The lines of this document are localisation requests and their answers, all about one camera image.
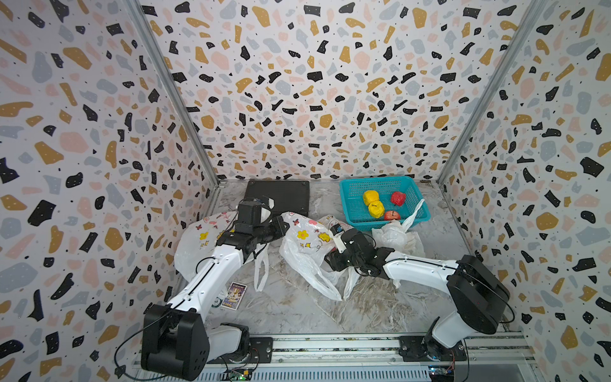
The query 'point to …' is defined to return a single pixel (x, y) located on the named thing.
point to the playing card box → (234, 296)
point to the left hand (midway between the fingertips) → (292, 224)
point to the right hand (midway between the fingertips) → (331, 254)
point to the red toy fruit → (398, 198)
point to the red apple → (391, 215)
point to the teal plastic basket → (356, 212)
